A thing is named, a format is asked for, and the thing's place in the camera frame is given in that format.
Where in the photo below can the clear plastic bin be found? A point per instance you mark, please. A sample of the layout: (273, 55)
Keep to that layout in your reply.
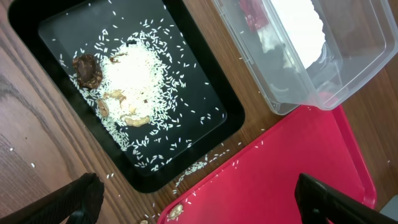
(360, 38)

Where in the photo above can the black waste tray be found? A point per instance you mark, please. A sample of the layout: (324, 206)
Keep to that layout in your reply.
(28, 17)

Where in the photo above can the red snack wrapper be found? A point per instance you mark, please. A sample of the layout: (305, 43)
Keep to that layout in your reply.
(254, 14)

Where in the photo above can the food crumb on tray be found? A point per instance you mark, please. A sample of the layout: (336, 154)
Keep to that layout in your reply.
(175, 212)

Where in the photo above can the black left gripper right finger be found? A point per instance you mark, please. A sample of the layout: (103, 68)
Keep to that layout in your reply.
(319, 203)

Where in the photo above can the white rice pile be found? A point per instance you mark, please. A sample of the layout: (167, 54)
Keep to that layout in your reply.
(154, 99)

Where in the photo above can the white napkin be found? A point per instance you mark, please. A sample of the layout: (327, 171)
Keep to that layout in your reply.
(303, 26)

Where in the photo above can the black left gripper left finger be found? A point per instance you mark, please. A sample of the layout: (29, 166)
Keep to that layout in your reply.
(77, 202)

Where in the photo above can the red serving tray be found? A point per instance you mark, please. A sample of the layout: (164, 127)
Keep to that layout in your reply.
(257, 184)

